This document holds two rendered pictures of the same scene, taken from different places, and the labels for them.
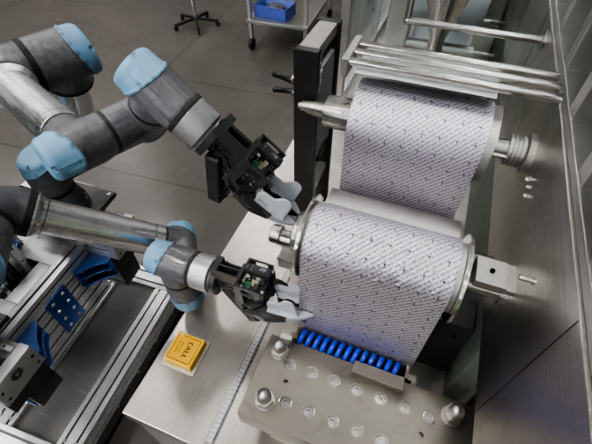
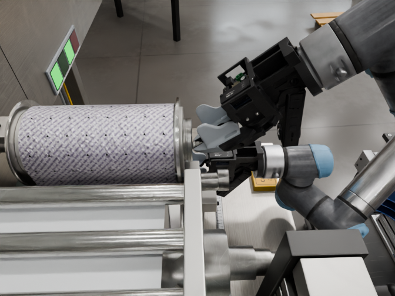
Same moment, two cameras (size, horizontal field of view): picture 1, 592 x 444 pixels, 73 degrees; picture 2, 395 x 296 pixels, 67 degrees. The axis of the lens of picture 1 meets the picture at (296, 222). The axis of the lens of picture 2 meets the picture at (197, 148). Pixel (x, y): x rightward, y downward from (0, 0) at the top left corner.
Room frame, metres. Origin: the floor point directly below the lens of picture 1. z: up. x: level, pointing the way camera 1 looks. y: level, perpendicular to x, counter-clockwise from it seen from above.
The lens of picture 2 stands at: (0.79, -0.13, 1.62)
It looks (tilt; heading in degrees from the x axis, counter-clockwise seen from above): 47 degrees down; 157
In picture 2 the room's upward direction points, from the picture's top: straight up
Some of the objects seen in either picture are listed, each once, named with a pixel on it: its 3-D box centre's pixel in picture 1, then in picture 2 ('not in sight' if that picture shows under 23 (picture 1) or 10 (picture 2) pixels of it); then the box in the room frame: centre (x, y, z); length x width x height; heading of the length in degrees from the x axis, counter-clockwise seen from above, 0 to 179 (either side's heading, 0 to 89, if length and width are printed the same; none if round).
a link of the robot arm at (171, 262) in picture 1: (174, 262); (303, 162); (0.48, 0.25, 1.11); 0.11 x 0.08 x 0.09; 69
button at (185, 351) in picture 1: (185, 351); (264, 178); (0.38, 0.25, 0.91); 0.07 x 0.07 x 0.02; 69
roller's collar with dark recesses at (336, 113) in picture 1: (341, 114); (195, 263); (0.68, -0.09, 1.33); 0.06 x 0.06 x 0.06; 69
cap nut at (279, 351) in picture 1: (279, 347); not in sight; (0.32, 0.03, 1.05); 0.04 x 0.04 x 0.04
